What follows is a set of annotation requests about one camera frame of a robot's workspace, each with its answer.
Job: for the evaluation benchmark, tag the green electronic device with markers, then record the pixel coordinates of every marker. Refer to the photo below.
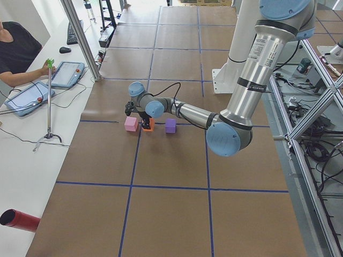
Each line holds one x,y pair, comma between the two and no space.
303,66

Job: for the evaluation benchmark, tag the person's hand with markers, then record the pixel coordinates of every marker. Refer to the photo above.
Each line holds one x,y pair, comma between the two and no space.
45,70

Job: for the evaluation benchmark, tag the orange foam block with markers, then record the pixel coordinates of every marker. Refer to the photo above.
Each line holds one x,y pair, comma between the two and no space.
148,125

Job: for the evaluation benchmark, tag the near blue teach pendant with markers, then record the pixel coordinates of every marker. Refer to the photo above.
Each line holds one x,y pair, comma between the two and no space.
29,99

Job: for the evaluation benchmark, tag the aluminium frame post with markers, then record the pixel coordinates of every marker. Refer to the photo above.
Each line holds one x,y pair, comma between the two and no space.
82,41

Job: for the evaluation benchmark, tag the blue teach pendant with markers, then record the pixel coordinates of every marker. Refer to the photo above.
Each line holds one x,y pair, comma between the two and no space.
29,99
67,75

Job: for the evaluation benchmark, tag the black computer mouse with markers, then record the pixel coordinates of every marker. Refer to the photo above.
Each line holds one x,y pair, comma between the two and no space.
64,50

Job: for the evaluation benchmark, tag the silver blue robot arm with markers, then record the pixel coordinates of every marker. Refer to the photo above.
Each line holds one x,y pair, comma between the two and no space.
262,30

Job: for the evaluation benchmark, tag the red cylinder tube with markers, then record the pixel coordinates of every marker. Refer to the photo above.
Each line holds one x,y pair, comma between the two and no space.
19,220

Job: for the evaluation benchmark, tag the far blue teach pendant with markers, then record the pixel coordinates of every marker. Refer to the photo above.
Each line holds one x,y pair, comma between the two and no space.
67,75

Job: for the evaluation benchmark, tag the aluminium side frame rail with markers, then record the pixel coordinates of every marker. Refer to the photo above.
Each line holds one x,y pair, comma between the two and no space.
308,111

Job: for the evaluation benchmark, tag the black keyboard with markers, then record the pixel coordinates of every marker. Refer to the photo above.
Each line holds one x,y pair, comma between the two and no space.
71,36

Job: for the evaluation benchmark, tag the pink foam block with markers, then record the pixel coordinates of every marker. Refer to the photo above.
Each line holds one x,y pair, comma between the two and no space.
131,124

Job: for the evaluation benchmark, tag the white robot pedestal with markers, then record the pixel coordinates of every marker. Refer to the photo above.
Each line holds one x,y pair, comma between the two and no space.
225,79

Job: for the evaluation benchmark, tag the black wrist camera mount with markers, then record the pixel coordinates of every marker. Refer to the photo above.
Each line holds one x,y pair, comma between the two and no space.
130,108

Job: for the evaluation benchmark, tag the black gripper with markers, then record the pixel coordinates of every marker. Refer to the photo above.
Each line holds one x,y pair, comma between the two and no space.
142,115

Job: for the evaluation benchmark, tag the purple foam block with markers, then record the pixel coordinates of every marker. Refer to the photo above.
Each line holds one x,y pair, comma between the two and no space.
170,126

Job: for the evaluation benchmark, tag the person in black shirt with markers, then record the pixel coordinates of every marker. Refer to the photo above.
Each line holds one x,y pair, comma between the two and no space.
18,51

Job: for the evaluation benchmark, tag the brown paper table cover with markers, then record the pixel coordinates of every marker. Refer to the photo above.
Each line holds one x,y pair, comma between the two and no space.
140,193

